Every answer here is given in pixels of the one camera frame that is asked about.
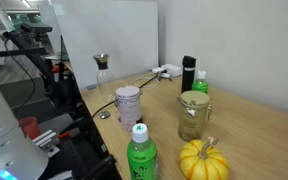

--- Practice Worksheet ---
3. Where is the glass carafe jar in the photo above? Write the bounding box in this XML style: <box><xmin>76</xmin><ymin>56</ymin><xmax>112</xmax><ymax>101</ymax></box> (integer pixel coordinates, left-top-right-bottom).
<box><xmin>92</xmin><ymin>53</ymin><xmax>116</xmax><ymax>103</ymax></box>

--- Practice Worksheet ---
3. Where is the white tin canister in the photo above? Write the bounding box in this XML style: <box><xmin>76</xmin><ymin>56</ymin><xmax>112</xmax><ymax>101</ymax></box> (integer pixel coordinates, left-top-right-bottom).
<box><xmin>114</xmin><ymin>85</ymin><xmax>144</xmax><ymax>132</ymax></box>

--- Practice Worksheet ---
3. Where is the white power adapter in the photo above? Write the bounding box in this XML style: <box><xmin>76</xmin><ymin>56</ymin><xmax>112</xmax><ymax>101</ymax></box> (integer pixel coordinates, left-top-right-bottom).
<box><xmin>151</xmin><ymin>67</ymin><xmax>165</xmax><ymax>75</ymax></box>

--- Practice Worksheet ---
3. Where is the small white connector plug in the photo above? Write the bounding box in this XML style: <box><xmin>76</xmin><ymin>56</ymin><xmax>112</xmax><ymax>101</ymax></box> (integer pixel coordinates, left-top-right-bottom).
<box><xmin>159</xmin><ymin>71</ymin><xmax>172</xmax><ymax>80</ymax></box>

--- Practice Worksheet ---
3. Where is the white power box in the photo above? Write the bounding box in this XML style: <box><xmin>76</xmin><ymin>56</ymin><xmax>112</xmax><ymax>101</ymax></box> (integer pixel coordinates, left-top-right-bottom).
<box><xmin>160</xmin><ymin>63</ymin><xmax>183</xmax><ymax>78</ymax></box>

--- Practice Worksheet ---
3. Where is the black thermos flask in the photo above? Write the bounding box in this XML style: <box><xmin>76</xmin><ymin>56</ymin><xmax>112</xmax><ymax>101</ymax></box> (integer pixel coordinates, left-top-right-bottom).
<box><xmin>180</xmin><ymin>55</ymin><xmax>198</xmax><ymax>95</ymax></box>

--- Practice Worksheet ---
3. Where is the grey panel foot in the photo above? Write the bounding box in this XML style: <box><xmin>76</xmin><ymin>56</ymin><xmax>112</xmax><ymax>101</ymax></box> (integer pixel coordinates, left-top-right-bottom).
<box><xmin>85</xmin><ymin>83</ymin><xmax>99</xmax><ymax>91</ymax></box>

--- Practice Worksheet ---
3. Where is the green plastic bottle white cap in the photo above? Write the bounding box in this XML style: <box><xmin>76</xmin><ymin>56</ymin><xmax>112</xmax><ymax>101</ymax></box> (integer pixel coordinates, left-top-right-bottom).
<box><xmin>126</xmin><ymin>122</ymin><xmax>160</xmax><ymax>180</ymax></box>
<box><xmin>191</xmin><ymin>70</ymin><xmax>210</xmax><ymax>95</ymax></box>

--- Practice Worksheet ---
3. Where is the yellow orange mini pumpkin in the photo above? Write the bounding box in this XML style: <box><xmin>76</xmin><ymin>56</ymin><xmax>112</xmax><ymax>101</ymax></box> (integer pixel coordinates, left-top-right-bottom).
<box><xmin>178</xmin><ymin>136</ymin><xmax>230</xmax><ymax>180</ymax></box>

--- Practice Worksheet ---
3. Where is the aluminium extrusion block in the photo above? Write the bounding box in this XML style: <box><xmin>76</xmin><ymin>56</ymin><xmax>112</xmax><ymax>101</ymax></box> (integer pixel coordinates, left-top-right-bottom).
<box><xmin>31</xmin><ymin>129</ymin><xmax>61</xmax><ymax>159</ymax></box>

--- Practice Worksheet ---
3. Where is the red plastic cup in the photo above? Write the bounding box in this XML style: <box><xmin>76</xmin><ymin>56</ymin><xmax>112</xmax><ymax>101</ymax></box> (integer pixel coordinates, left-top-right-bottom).
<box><xmin>18</xmin><ymin>116</ymin><xmax>42</xmax><ymax>141</ymax></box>

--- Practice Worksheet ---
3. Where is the ceiling light strip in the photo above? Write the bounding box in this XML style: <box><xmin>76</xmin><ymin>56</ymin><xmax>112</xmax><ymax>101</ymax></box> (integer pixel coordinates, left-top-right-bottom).
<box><xmin>20</xmin><ymin>0</ymin><xmax>33</xmax><ymax>9</ymax></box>

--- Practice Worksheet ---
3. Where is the coiled white cable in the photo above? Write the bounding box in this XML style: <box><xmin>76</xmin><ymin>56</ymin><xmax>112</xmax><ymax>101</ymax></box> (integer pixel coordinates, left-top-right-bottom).
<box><xmin>128</xmin><ymin>74</ymin><xmax>161</xmax><ymax>91</ymax></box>

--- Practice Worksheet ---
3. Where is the thick black cable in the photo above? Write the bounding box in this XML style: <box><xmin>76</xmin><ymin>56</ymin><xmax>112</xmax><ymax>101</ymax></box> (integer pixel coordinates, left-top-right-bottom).
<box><xmin>89</xmin><ymin>72</ymin><xmax>161</xmax><ymax>122</ymax></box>

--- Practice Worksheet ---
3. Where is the orange handled clamp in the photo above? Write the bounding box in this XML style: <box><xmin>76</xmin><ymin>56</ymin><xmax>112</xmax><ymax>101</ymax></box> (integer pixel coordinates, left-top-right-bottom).
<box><xmin>57</xmin><ymin>131</ymin><xmax>72</xmax><ymax>140</ymax></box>

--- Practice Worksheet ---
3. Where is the thin black camera cable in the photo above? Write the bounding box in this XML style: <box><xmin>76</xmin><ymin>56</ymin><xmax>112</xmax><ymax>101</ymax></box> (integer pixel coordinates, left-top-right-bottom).
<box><xmin>3</xmin><ymin>37</ymin><xmax>38</xmax><ymax>113</ymax></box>

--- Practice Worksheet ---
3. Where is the black camera stand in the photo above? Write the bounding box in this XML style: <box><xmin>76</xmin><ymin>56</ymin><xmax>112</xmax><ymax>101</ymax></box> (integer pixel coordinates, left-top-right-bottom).
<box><xmin>0</xmin><ymin>29</ymin><xmax>82</xmax><ymax>111</ymax></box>

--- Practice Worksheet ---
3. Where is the black stereo camera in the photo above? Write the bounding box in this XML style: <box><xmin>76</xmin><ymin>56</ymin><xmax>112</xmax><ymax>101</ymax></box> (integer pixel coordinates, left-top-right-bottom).
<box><xmin>20</xmin><ymin>22</ymin><xmax>54</xmax><ymax>35</ymax></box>

